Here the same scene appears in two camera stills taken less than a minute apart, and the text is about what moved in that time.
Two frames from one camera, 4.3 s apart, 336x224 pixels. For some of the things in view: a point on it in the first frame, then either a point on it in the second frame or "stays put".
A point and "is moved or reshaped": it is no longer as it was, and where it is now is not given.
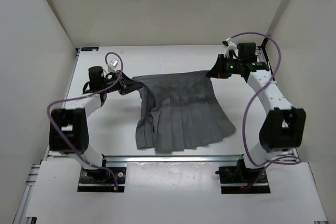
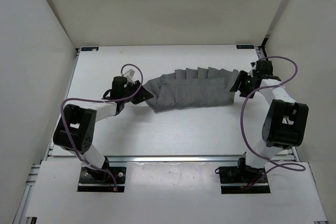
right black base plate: [232, 178] stays put
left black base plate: [101, 180] stays put
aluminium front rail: [174, 159] stays put
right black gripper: [218, 71] to [242, 76]
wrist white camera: [112, 66] to [129, 74]
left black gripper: [127, 85] to [142, 94]
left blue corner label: [90, 49] stays put
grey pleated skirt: [179, 111] is moved or reshaped
